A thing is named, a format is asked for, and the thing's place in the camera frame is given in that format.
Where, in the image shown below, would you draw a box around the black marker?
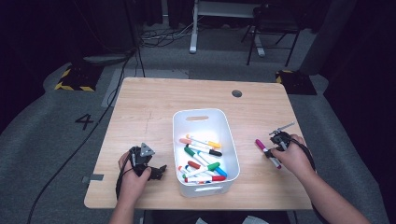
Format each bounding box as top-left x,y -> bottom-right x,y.
185,144 -> 223,158

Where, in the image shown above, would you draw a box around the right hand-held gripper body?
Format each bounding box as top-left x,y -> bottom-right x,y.
268,120 -> 296,153

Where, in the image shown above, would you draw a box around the long black floor cable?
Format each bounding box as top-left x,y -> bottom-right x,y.
26,46 -> 139,224

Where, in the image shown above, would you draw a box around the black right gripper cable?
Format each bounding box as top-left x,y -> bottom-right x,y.
289,138 -> 318,174

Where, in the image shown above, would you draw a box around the peach marker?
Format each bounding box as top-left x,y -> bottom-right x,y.
178,137 -> 213,150

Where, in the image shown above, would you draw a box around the black chair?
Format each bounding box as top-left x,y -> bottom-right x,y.
241,4 -> 302,68

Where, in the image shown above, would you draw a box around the white plastic bin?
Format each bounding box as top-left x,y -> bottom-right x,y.
172,107 -> 241,198

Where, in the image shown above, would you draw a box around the light blue marker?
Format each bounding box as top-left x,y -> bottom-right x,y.
199,152 -> 229,178

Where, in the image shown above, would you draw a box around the magenta marker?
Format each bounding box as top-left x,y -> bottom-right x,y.
255,138 -> 283,170

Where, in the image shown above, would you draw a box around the person's left hand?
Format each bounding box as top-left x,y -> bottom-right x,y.
117,151 -> 154,203

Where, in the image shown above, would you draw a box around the bundle of floor cables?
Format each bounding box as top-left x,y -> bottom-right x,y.
138,18 -> 200,49

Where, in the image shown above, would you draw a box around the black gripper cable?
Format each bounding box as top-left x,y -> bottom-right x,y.
289,138 -> 318,174
115,153 -> 134,202

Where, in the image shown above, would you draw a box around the grey curtain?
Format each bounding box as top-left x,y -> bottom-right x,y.
299,0 -> 359,76

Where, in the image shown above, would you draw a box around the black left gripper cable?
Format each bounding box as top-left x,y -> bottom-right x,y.
115,153 -> 134,202

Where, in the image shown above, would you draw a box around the black yellow striped base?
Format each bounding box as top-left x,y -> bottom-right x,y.
275,69 -> 318,96
54,63 -> 106,92

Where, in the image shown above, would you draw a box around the grey tape strip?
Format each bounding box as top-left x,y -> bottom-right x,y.
81,173 -> 106,184

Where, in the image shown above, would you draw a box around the red marker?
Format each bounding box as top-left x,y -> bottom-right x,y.
187,160 -> 208,174

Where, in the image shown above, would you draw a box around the dark green marker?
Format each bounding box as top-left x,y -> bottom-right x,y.
183,146 -> 207,165

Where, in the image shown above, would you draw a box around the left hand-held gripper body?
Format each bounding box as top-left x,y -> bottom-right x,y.
128,142 -> 157,179

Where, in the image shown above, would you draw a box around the white desk frame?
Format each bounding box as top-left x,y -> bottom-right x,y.
189,0 -> 267,58

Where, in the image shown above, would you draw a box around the person's right hand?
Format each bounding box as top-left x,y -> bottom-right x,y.
272,133 -> 317,183

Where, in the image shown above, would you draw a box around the yellow marker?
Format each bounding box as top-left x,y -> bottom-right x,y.
185,133 -> 222,149

